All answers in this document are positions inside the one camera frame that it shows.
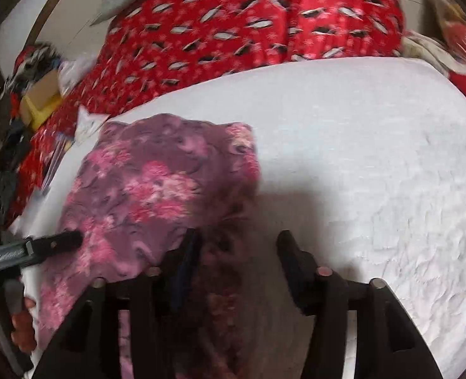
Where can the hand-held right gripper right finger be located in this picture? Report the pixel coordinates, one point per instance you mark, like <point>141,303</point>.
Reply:
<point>296,276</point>

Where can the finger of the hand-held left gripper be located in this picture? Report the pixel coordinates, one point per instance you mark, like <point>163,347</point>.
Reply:
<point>59,243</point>

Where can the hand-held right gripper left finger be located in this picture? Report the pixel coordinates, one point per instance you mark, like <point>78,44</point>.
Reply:
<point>185,268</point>

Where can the pink floral garment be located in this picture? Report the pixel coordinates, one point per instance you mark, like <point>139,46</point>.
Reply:
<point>146,181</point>

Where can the person's left hand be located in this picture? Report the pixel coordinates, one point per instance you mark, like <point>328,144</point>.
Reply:
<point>24,327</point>

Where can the dark cloth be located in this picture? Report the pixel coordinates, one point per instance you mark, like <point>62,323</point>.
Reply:
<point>14,158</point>

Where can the white paper piece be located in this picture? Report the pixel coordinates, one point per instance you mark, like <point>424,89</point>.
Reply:
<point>91,122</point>

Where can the white bed sheet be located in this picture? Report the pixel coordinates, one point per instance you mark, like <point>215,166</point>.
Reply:
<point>375,166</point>

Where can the yellow cardboard box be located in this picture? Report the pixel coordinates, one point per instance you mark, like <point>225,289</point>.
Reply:
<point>39,98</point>

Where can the red black white cloth pile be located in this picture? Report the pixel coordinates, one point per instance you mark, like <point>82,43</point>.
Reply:
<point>29,61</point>

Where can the red penguin print blanket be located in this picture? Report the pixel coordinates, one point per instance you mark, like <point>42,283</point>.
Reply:
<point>236,27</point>

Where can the red printed cushion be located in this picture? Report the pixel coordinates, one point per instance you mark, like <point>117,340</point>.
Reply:
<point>457,35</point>

